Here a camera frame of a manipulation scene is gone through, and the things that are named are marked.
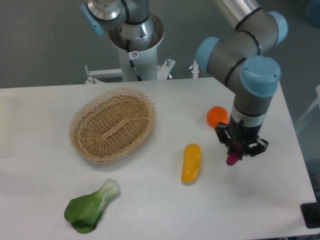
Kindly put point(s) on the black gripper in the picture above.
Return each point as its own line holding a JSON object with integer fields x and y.
{"x": 246, "y": 136}

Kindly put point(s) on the purple sweet potato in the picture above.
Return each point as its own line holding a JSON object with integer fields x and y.
{"x": 233, "y": 157}

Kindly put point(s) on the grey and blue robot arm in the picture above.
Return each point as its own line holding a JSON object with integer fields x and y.
{"x": 238, "y": 62}

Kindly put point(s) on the woven wicker basket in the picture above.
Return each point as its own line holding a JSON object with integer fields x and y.
{"x": 112, "y": 124}

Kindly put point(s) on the orange tangerine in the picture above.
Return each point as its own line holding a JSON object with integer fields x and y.
{"x": 216, "y": 115}

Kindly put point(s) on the yellow bell pepper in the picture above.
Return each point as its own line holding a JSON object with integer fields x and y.
{"x": 191, "y": 163}

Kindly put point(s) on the black device at table edge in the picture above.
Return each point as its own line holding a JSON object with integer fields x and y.
{"x": 311, "y": 214}

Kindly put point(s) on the green bok choy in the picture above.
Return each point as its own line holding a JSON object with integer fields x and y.
{"x": 84, "y": 212}

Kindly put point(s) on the white clamp bracket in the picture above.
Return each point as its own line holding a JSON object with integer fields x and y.
{"x": 194, "y": 70}

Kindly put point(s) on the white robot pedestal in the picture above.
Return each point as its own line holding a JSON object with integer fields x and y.
{"x": 137, "y": 47}

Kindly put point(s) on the white metal mounting frame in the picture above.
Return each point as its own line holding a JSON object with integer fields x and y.
{"x": 103, "y": 76}

